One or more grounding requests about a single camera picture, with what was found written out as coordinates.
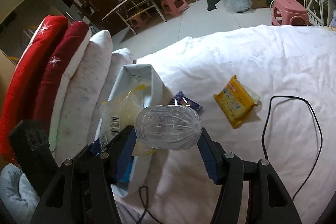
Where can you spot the dark red pillow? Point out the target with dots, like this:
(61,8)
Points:
(60,68)

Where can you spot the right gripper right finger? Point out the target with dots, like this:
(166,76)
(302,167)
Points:
(222,166)

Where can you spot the pink floral pillow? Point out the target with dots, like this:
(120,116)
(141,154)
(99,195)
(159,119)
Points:
(84,86)

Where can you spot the white bed cover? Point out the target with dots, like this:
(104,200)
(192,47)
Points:
(265,90)

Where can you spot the orange cracker packet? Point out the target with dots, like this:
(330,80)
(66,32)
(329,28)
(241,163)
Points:
(236,101)

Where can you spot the pink plastic stool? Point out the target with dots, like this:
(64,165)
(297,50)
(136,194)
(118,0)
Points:
(289,12)
(174,7)

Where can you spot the folding table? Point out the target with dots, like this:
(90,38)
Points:
(127,10)

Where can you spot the clear ribbed plastic cup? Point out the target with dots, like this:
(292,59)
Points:
(171,127)

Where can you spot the grey plush cushion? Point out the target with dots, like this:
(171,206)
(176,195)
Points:
(17,194)

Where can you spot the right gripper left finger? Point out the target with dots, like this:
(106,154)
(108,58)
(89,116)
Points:
(117,154)

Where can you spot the clear snack bag with barcode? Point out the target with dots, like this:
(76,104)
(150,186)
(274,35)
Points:
(120,112)

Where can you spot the white fabric storage box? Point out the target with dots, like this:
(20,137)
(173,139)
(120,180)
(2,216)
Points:
(129,77)

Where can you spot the dark blue biscuit packet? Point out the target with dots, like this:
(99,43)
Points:
(181,99)

